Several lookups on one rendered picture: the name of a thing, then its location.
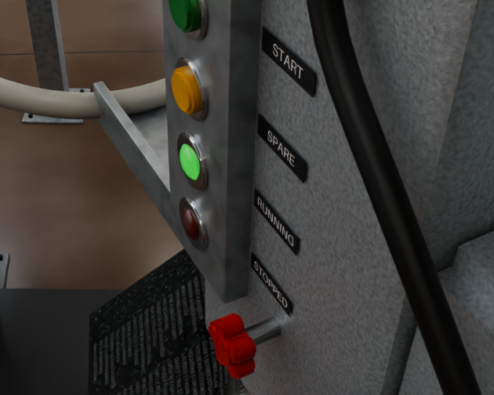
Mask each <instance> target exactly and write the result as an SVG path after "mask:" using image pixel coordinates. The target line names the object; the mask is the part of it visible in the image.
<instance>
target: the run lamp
mask: <svg viewBox="0 0 494 395"><path fill-rule="evenodd" d="M180 163H181V165H182V168H183V170H184V171H185V173H186V174H187V176H189V177H190V178H191V179H194V180H196V179H197V178H198V166H197V162H196V160H195V157H194V154H193V152H192V150H191V149H190V148H189V146H188V145H186V144H184V145H183V146H182V147H181V149H180Z"/></svg>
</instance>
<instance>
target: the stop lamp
mask: <svg viewBox="0 0 494 395"><path fill-rule="evenodd" d="M181 218H182V224H183V228H184V230H185V232H186V234H187V235H188V237H189V238H191V239H192V240H194V241H197V240H198V226H197V223H196V221H195V219H194V216H193V215H192V213H191V211H190V210H189V209H188V208H184V209H183V212H182V217H181Z"/></svg>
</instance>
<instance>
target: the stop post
mask: <svg viewBox="0 0 494 395"><path fill-rule="evenodd" d="M25 3H26V8H27V17H28V22H29V27H30V32H31V40H32V45H33V50H34V55H35V64H36V69H37V74H38V83H39V88H41V89H50V90H56V91H64V92H90V89H69V86H68V80H67V69H66V64H65V58H64V47H63V41H62V35H61V29H60V18H59V12H58V6H57V0H25ZM83 121H84V119H66V118H50V117H44V116H39V115H34V114H27V113H24V117H23V120H22V123H23V124H65V125H82V124H83Z"/></svg>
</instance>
